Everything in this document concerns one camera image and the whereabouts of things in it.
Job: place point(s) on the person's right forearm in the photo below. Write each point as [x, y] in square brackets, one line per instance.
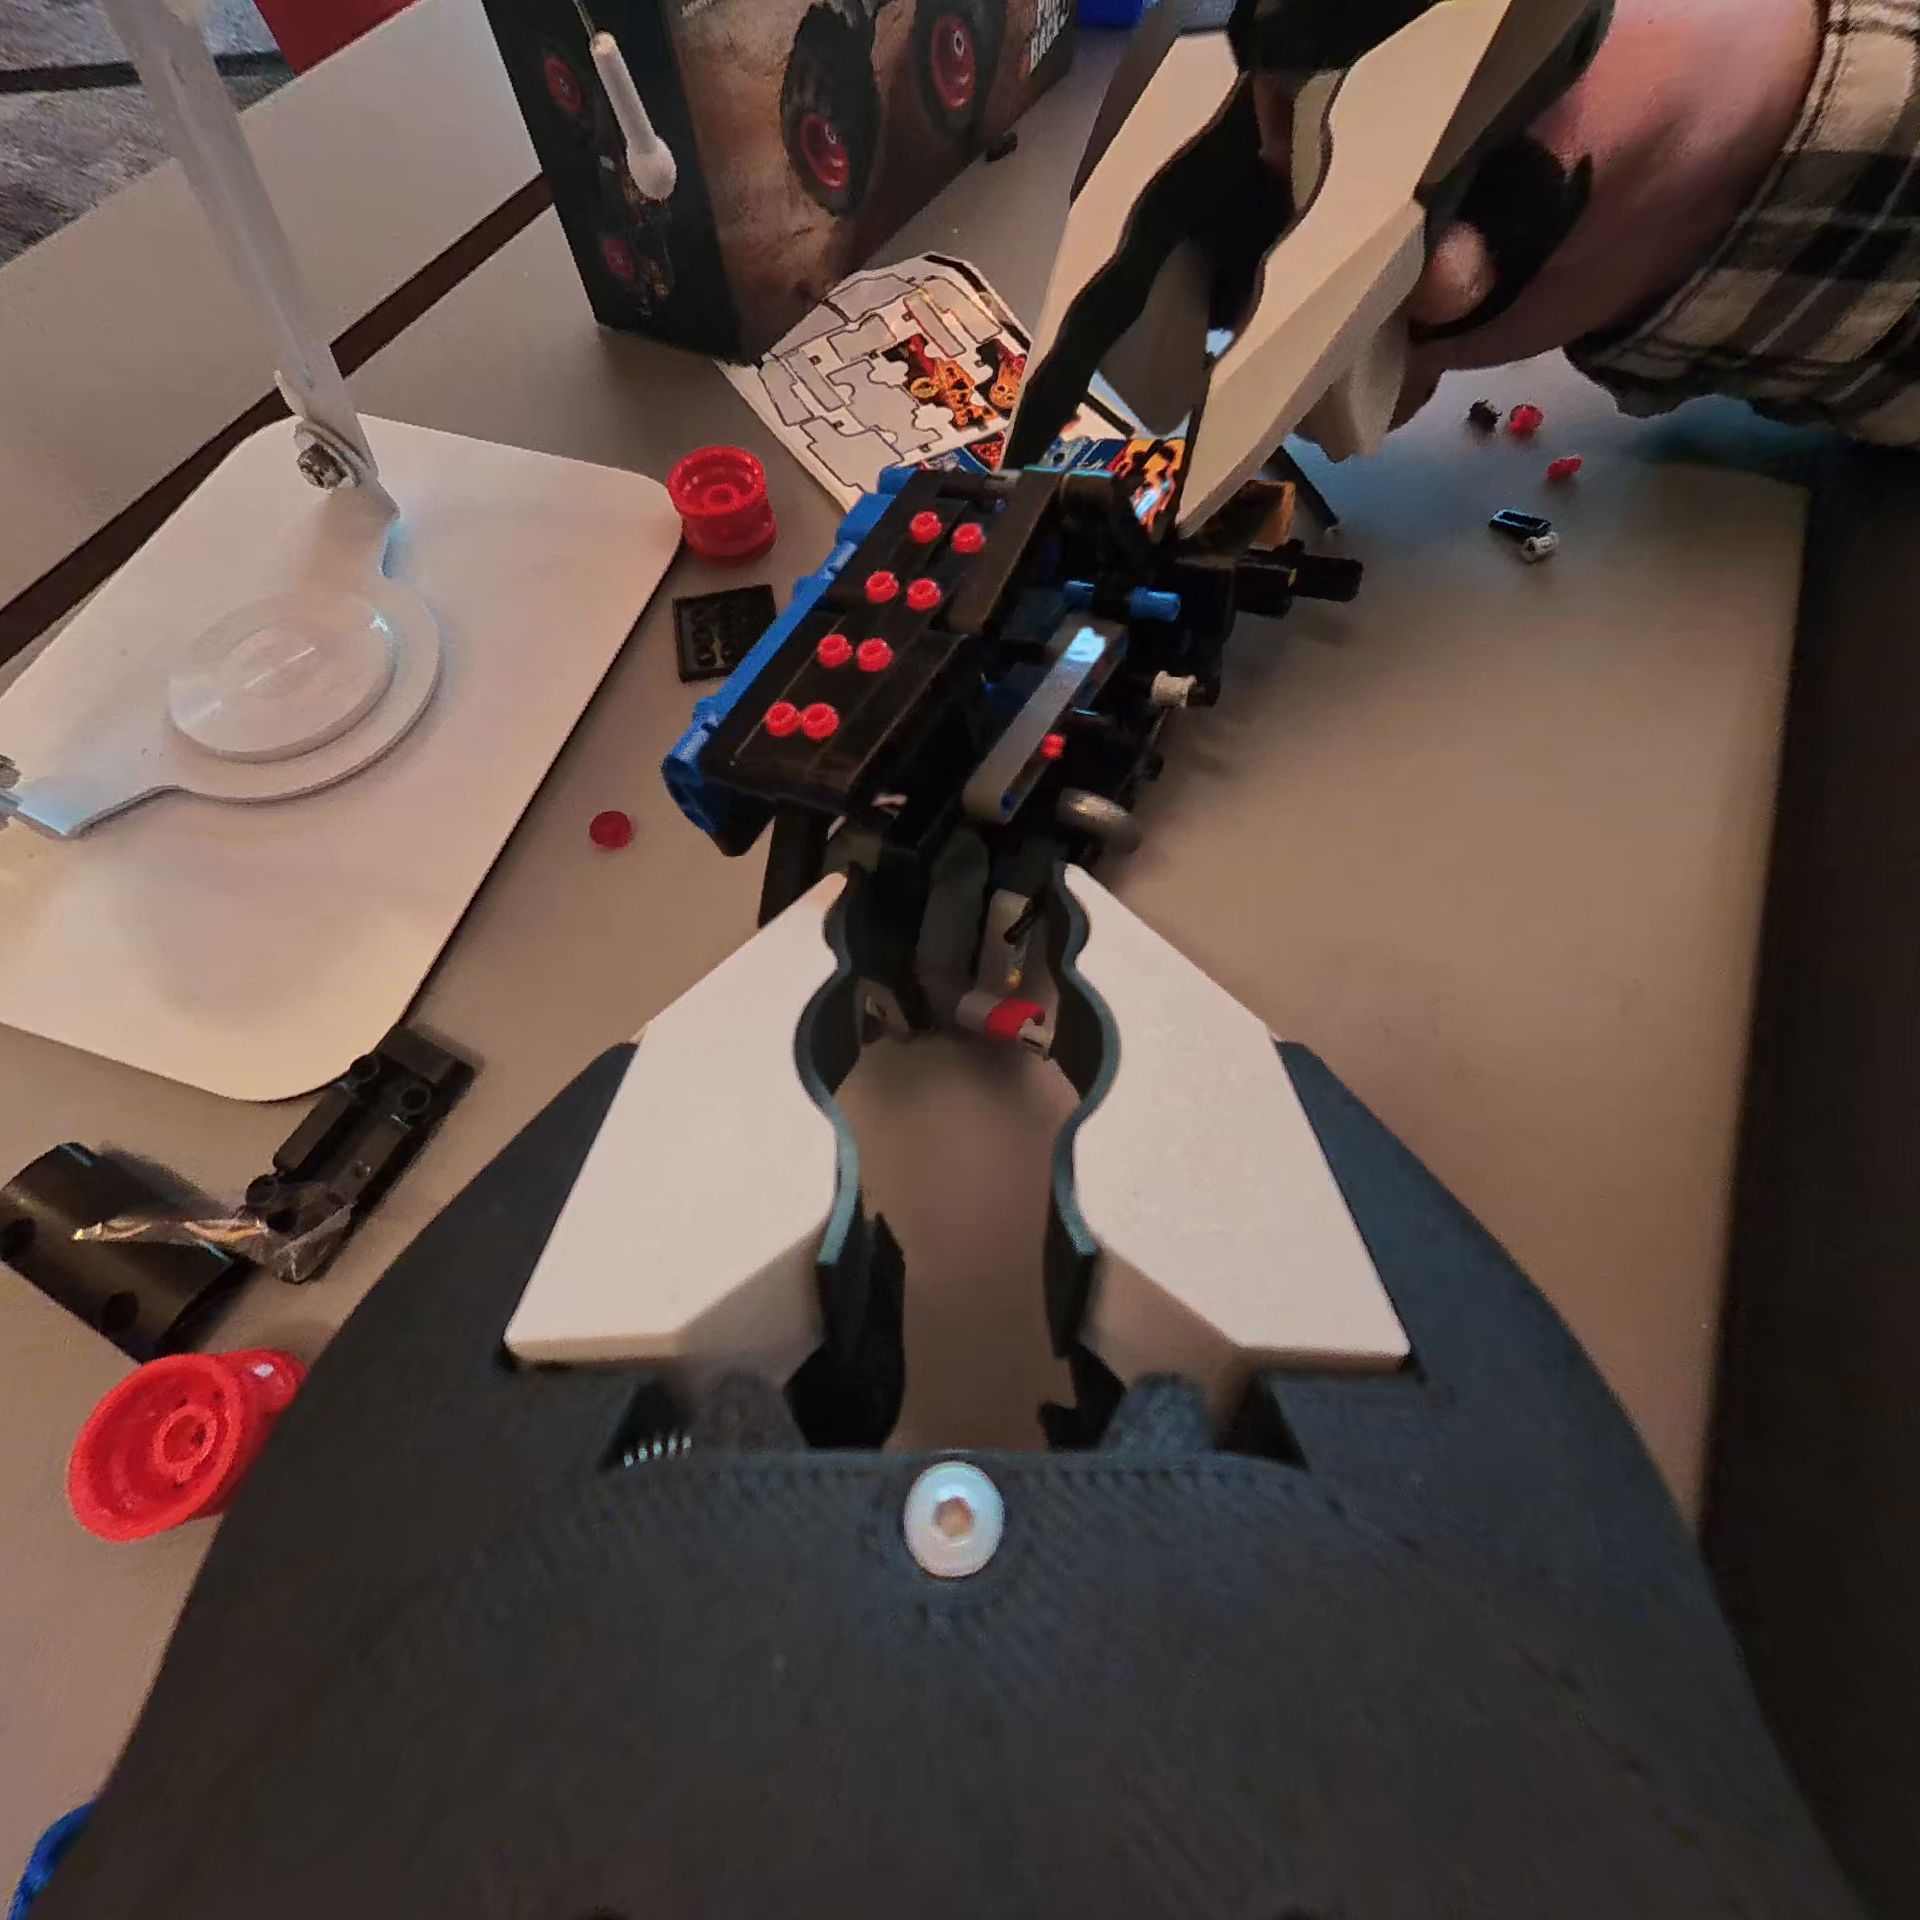
[1800, 270]

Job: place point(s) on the red plastic basket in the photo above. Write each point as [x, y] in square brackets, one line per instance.
[329, 24]

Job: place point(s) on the small red round stud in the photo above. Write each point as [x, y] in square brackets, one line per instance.
[611, 829]

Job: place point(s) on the red wheel hub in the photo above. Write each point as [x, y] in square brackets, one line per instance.
[721, 503]

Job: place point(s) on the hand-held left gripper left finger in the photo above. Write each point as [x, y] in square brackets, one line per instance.
[691, 1184]

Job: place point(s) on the scattered small brick pieces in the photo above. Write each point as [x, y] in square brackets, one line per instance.
[1522, 421]

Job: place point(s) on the dark perforated panel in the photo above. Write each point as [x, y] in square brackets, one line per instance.
[1828, 1051]

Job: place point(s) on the sticker sheet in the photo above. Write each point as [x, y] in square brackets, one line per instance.
[856, 375]

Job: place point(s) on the small blue-rimmed black piece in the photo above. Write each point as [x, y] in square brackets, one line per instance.
[1522, 528]

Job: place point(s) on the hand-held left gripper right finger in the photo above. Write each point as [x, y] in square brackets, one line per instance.
[1229, 1200]

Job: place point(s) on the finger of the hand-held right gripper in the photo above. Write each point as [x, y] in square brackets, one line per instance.
[1349, 195]
[1095, 225]

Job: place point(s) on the black studded plate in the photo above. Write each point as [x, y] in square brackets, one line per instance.
[728, 629]

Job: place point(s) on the white wooden book stand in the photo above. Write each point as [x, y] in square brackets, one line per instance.
[376, 751]

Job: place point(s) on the brick-built toy truck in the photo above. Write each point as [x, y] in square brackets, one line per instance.
[901, 676]

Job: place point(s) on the monster truck toy set box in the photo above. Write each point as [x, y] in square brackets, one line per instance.
[749, 195]

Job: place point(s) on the blue wheel hub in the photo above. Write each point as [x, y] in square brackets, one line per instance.
[52, 1852]

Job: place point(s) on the adjacent pale desk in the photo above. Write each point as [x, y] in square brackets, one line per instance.
[376, 182]

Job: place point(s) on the person's right hand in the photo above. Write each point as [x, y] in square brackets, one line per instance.
[1665, 136]

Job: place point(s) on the small red hub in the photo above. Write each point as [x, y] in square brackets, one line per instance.
[164, 1440]

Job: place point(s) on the black bracket brick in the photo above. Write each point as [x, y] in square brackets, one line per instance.
[376, 1102]

